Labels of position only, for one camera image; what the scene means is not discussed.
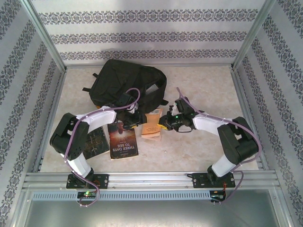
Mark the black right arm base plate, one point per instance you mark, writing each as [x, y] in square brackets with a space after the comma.
[197, 180]

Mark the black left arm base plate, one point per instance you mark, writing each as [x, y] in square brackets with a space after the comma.
[103, 180]

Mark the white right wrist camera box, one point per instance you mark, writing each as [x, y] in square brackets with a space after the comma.
[174, 109]

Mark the black book with barcode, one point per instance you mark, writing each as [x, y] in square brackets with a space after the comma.
[97, 142]

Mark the aluminium mounting rail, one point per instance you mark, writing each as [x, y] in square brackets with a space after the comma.
[151, 180]

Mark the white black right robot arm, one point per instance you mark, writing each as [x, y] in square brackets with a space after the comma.
[206, 123]

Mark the orange paperback book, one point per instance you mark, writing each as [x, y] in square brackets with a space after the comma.
[151, 123]

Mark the grey metal tray sheet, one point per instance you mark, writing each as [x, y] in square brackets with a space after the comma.
[151, 215]

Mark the aluminium frame post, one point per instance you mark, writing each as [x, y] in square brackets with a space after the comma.
[46, 35]
[252, 35]

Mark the Three Days To See book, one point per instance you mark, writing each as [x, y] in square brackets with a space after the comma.
[123, 144]

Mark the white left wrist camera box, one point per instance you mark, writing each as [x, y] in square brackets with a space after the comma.
[135, 109]

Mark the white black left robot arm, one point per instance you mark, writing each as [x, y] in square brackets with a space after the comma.
[104, 118]

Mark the black backpack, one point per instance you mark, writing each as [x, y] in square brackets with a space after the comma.
[118, 80]

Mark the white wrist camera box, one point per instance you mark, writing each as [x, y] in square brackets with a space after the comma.
[135, 109]
[174, 109]

